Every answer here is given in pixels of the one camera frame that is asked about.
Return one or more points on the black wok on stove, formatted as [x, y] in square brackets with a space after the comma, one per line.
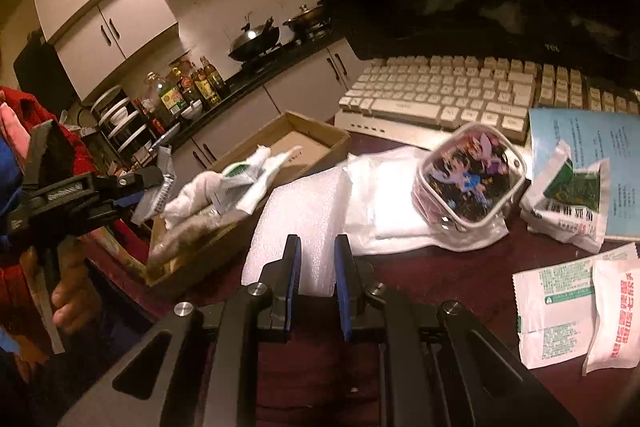
[254, 41]

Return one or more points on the white red-print packet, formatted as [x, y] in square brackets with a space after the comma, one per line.
[615, 341]

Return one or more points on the crinkled clear plastic bag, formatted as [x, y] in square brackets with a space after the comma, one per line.
[168, 243]

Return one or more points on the white foam sheet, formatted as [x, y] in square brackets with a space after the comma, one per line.
[312, 208]

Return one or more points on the white plastic mailer bag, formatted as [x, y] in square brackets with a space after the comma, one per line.
[381, 218]

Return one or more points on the beige computer keyboard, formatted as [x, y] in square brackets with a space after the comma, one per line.
[419, 100]

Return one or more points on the white green-print sachet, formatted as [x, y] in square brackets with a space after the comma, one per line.
[557, 308]

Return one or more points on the green white snack packet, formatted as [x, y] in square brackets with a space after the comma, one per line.
[569, 204]

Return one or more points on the oil bottles on counter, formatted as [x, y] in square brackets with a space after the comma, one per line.
[187, 90]

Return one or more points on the blue floral wipes packet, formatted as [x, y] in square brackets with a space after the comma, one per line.
[244, 184]

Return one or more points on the person's left hand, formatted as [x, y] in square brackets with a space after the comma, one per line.
[75, 299]

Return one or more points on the cardboard box tray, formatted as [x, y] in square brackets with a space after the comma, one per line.
[323, 146]

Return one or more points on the blue paper booklet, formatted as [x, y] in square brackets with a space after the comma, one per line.
[591, 137]

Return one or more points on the white knotted towel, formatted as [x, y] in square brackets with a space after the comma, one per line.
[192, 198]

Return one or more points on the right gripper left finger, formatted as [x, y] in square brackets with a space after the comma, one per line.
[281, 277]

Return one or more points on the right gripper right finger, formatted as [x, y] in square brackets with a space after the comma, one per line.
[359, 314]

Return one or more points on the dish rack with plates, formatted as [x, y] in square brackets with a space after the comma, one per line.
[124, 126]

